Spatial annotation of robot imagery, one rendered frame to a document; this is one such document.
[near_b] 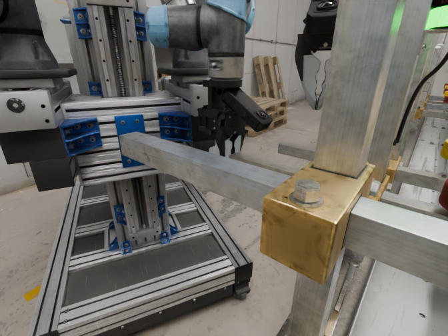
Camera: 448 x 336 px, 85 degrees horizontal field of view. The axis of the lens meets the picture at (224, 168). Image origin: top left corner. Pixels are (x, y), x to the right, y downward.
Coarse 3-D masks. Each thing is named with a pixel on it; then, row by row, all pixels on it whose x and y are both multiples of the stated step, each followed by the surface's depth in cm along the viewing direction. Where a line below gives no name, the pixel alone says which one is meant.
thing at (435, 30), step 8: (424, 32) 33; (432, 32) 33; (440, 32) 33; (424, 40) 33; (424, 48) 33; (440, 64) 34; (432, 72) 34; (424, 80) 35; (416, 88) 36; (416, 96) 37; (408, 104) 37; (408, 112) 38; (400, 128) 39; (400, 136) 39
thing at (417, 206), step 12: (240, 156) 56; (252, 156) 56; (276, 168) 49; (288, 168) 49; (384, 192) 40; (396, 204) 37; (408, 204) 37; (420, 204) 37; (432, 204) 37; (432, 216) 35; (444, 216) 34
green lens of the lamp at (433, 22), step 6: (444, 6) 30; (432, 12) 32; (438, 12) 31; (444, 12) 30; (432, 18) 32; (438, 18) 31; (444, 18) 30; (432, 24) 32; (438, 24) 31; (444, 24) 30
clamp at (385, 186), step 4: (388, 176) 44; (384, 180) 42; (388, 180) 43; (384, 184) 41; (388, 184) 45; (380, 188) 39; (384, 188) 40; (388, 188) 45; (380, 192) 38; (368, 196) 37; (372, 196) 37; (376, 196) 37; (380, 196) 37; (376, 200) 36; (380, 200) 39
